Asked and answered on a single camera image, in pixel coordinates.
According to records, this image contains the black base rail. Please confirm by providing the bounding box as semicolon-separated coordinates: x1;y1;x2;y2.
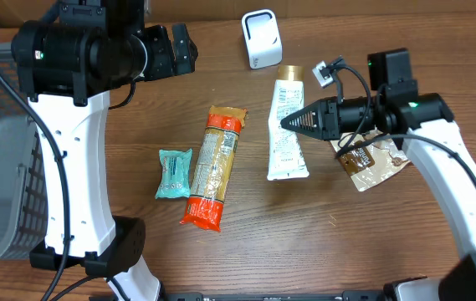
158;290;401;301

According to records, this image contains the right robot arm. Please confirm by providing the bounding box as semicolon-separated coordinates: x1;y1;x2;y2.
281;48;476;301

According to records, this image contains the teal wet wipes pack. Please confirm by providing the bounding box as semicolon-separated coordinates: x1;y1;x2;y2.
155;149;192;198

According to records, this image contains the grey plastic mesh basket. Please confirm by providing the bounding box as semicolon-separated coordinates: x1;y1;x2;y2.
0;86;48;260

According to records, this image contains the beige bread snack pouch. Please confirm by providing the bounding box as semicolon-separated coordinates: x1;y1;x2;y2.
338;139;410;191

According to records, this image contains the white barcode scanner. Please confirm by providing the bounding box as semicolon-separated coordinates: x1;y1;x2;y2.
241;9;283;69

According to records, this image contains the orange spaghetti packet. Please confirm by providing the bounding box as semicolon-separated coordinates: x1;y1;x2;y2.
180;106;248;232

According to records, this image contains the white cream tube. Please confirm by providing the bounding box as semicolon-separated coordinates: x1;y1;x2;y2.
267;65;310;181

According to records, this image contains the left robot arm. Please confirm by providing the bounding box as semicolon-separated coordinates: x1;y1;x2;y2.
12;1;198;300

